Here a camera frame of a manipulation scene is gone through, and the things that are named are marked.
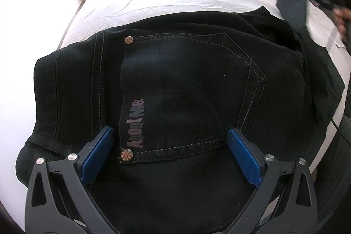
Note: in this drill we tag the black denim pants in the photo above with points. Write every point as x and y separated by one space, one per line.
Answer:
178 72

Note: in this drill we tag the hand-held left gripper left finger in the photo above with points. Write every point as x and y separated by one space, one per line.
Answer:
98 153

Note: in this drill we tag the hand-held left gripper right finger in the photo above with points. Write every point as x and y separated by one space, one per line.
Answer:
244 157

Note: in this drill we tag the person's right hand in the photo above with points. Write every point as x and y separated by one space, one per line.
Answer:
343 21

